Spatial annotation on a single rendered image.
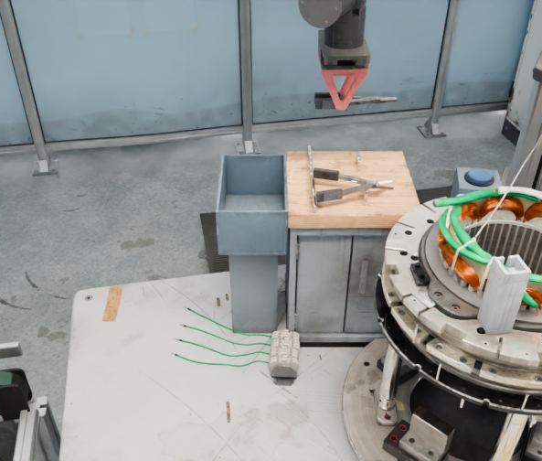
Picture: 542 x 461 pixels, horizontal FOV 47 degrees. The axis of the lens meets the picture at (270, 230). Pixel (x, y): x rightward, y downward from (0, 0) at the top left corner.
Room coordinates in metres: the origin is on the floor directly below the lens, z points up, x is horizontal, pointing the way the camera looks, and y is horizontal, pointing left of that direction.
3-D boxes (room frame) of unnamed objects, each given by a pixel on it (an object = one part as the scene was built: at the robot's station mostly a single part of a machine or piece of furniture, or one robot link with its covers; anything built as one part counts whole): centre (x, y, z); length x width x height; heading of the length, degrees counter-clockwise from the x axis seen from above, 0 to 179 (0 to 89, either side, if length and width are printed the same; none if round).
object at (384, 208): (0.84, -0.13, 1.05); 0.20 x 0.19 x 0.02; 90
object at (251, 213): (0.84, 0.03, 0.92); 0.17 x 0.11 x 0.28; 0
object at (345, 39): (0.88, -0.10, 1.30); 0.10 x 0.07 x 0.07; 1
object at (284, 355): (0.71, -0.02, 0.80); 0.10 x 0.05 x 0.04; 175
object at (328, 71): (0.88, -0.11, 1.22); 0.07 x 0.07 x 0.09; 1
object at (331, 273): (0.84, -0.13, 0.91); 0.19 x 0.19 x 0.26; 0
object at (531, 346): (0.60, -0.31, 1.09); 0.32 x 0.32 x 0.01
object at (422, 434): (0.52, -0.22, 0.85); 0.06 x 0.04 x 0.05; 48
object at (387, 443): (0.52, -0.21, 0.81); 0.08 x 0.05 x 0.02; 48
